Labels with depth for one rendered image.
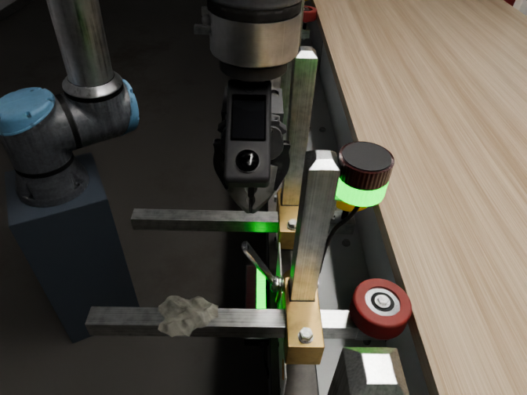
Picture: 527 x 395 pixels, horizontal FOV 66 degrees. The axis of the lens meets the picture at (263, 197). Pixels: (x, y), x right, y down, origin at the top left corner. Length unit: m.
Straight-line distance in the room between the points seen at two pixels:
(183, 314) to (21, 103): 0.75
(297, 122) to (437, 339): 0.39
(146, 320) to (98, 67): 0.69
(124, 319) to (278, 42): 0.43
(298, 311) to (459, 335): 0.21
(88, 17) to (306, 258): 0.76
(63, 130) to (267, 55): 0.83
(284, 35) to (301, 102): 0.29
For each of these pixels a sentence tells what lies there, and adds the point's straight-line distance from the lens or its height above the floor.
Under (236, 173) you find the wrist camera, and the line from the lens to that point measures 0.40.
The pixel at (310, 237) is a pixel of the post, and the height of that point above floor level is 1.01.
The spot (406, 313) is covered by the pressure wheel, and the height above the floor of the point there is 0.91.
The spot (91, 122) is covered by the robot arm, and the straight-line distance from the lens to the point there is 1.17.
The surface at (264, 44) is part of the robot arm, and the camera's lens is 0.40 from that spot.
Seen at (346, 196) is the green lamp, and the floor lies 1.08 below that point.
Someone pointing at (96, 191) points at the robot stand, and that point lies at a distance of 1.26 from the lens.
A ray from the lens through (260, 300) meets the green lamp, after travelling 0.82.
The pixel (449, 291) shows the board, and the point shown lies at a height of 0.90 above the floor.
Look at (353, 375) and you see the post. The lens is 0.27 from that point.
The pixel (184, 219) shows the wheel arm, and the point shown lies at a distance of 0.80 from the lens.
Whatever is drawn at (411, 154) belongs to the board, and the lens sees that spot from 0.89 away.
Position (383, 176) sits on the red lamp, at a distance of 0.45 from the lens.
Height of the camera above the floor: 1.38
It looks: 42 degrees down
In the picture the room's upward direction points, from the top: 3 degrees clockwise
